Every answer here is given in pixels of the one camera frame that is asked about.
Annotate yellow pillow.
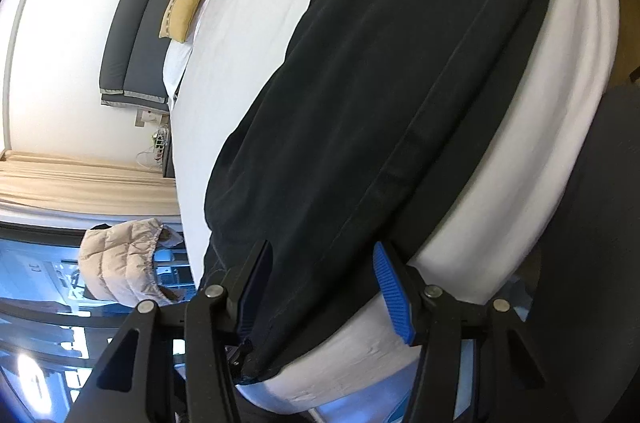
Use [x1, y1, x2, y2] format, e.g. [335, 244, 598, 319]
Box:
[159, 0, 208, 43]

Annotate wall socket plate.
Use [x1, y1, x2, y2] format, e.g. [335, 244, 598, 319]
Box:
[134, 109, 171, 127]

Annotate person's dark clothing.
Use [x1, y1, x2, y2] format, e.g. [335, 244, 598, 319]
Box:
[525, 86, 640, 423]

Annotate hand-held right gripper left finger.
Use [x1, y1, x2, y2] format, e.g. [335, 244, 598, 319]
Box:
[70, 239, 275, 423]

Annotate beige down jacket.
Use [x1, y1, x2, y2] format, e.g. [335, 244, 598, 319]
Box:
[78, 218, 183, 308]

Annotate black pants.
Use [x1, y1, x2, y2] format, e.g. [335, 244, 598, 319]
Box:
[200, 0, 572, 385]

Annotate black-framed glass door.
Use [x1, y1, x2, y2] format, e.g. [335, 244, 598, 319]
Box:
[0, 220, 201, 423]

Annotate bed with white sheet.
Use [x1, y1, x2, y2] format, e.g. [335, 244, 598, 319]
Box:
[162, 0, 621, 419]

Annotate white wire basket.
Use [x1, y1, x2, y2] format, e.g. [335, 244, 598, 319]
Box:
[136, 128, 168, 169]

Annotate white pillow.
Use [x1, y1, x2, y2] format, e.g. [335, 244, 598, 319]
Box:
[162, 0, 218, 101]

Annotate grey padded headboard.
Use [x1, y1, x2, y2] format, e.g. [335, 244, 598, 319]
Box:
[99, 0, 216, 111]

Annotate beige curtain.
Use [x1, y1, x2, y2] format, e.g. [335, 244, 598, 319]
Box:
[0, 150, 183, 224]

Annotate dark grey nightstand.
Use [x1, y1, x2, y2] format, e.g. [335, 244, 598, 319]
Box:
[160, 126, 177, 179]

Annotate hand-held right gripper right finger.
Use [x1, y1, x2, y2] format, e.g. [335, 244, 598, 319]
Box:
[372, 240, 551, 423]

